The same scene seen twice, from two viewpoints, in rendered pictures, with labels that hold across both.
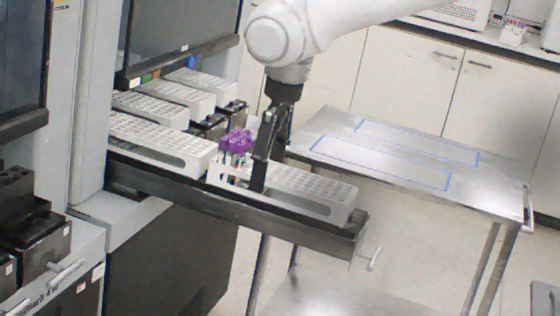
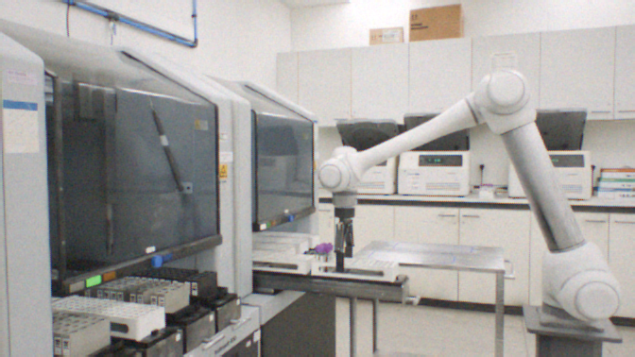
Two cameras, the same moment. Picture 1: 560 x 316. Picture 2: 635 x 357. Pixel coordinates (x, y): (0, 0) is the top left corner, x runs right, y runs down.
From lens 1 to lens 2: 47 cm
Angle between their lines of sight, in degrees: 19
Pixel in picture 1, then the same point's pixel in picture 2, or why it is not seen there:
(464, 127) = not seen: hidden behind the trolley
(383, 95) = not seen: hidden behind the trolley
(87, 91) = (239, 229)
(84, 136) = (240, 257)
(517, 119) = (506, 246)
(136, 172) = (270, 278)
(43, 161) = (220, 267)
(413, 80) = (430, 236)
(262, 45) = (328, 178)
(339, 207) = (388, 269)
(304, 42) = (349, 175)
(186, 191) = (300, 281)
